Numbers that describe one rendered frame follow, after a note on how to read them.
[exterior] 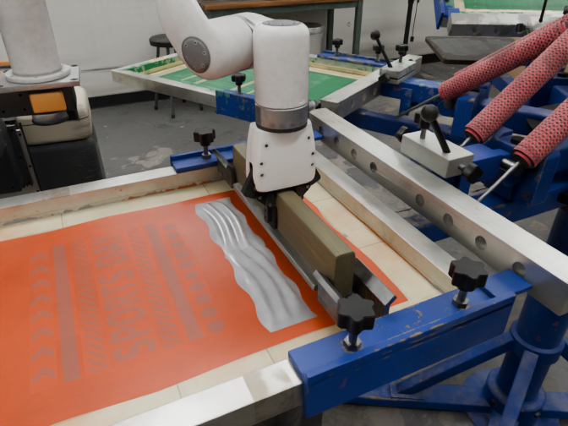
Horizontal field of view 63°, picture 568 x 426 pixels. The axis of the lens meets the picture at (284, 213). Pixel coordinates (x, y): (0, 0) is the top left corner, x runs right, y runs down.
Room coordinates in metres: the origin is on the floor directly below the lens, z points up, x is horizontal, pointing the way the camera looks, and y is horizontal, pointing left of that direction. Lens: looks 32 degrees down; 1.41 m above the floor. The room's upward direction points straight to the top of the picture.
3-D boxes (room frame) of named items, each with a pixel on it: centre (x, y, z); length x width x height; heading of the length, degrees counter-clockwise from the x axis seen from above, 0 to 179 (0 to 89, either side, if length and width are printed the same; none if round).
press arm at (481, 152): (0.79, -0.32, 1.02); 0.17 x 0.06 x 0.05; 115
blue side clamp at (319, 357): (0.41, -0.15, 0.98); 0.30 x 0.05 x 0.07; 115
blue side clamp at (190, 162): (0.91, 0.09, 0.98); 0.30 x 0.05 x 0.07; 115
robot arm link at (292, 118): (0.64, 0.00, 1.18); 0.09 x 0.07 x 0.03; 115
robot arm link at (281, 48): (0.67, 0.03, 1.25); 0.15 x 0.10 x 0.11; 56
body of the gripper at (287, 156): (0.64, 0.00, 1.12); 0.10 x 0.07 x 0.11; 115
